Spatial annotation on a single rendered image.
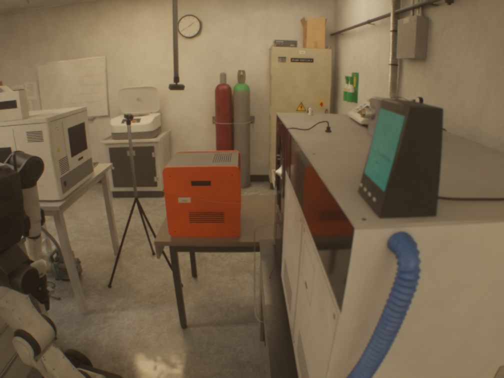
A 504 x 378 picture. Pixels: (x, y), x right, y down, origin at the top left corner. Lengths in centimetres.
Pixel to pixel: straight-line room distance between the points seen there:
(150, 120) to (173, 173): 262
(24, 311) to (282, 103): 380
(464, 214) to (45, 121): 206
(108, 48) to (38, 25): 125
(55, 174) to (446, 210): 205
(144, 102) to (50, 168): 286
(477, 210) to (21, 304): 159
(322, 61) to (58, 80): 387
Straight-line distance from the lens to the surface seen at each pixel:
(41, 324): 164
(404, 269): 47
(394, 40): 295
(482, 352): 83
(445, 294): 63
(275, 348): 124
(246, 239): 195
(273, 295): 147
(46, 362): 171
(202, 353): 223
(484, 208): 64
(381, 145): 54
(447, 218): 56
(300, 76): 450
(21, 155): 148
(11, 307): 159
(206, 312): 252
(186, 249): 202
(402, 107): 50
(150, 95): 482
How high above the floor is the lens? 164
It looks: 20 degrees down
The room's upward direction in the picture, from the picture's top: straight up
